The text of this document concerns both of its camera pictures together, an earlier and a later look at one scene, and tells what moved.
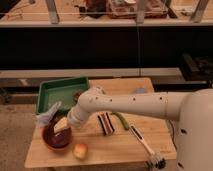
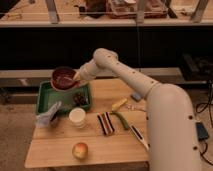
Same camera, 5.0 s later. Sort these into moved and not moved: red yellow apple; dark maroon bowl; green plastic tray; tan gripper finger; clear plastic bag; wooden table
Moved: tan gripper finger; dark maroon bowl
Not moved: clear plastic bag; green plastic tray; red yellow apple; wooden table
